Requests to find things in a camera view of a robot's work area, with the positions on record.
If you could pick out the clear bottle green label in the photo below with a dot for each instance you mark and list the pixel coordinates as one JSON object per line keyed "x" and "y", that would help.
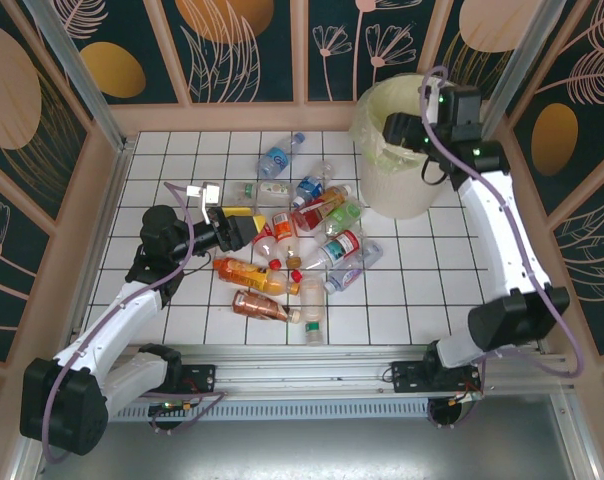
{"x": 343, "y": 215}

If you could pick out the aluminium side rail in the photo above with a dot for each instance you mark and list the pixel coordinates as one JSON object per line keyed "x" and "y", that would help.
{"x": 109, "y": 200}

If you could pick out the tall clear bottle green band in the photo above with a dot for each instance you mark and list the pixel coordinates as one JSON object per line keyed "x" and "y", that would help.
{"x": 312, "y": 300}

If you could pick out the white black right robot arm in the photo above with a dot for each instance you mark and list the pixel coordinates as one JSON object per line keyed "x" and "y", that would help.
{"x": 504, "y": 235}

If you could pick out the bottle orange label brown cap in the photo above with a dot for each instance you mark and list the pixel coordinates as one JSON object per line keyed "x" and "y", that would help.
{"x": 283, "y": 225}

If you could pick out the clear bottle dark blue label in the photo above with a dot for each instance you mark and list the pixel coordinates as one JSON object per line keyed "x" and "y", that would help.
{"x": 309, "y": 186}

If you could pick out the orange juice bottle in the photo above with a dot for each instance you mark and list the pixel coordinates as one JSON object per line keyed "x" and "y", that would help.
{"x": 247, "y": 275}

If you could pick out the amber tea bottle red label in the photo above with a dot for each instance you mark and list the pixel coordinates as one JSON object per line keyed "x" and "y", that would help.
{"x": 317, "y": 210}

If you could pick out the clear bottle teal red label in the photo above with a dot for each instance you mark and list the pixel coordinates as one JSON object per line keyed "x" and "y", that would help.
{"x": 339, "y": 248}

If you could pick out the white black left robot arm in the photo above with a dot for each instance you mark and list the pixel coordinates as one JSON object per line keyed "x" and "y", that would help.
{"x": 112, "y": 322}

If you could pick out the clear bottle red cap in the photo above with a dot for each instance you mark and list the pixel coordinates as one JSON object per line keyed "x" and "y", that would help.
{"x": 263, "y": 244}

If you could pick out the aluminium frame post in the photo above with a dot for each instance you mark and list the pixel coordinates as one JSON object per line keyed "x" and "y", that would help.
{"x": 77, "y": 65}
{"x": 523, "y": 65}

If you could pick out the small green-lit circuit board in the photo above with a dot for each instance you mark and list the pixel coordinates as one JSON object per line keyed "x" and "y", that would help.
{"x": 169, "y": 406}

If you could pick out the bottle copper brown label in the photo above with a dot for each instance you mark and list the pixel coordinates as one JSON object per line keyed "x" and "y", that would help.
{"x": 257, "y": 305}

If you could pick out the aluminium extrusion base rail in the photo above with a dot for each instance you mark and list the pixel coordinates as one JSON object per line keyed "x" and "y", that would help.
{"x": 302, "y": 372}

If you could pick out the clear bottle light blue label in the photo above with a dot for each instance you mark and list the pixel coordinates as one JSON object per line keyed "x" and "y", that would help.
{"x": 274, "y": 162}

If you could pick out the clear pale blue water bottle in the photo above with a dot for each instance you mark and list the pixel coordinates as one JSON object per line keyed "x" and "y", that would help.
{"x": 352, "y": 272}

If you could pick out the grey sheet metal panel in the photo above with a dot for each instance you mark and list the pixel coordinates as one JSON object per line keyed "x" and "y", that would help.
{"x": 302, "y": 450}

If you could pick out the cream plastic waste bin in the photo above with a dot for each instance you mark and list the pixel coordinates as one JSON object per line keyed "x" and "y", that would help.
{"x": 392, "y": 185}

